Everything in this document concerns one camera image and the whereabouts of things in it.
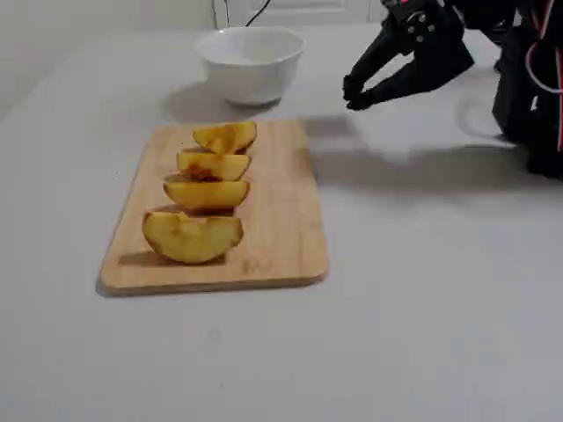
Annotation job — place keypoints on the wooden cutting board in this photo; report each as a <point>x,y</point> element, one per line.
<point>281,220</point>

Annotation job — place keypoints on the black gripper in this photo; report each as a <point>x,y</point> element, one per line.
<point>433,59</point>

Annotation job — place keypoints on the largest apple slice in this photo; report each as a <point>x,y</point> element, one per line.
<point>189,242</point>

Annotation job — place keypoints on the white ceramic bowl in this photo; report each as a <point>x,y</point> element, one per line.
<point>250,74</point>

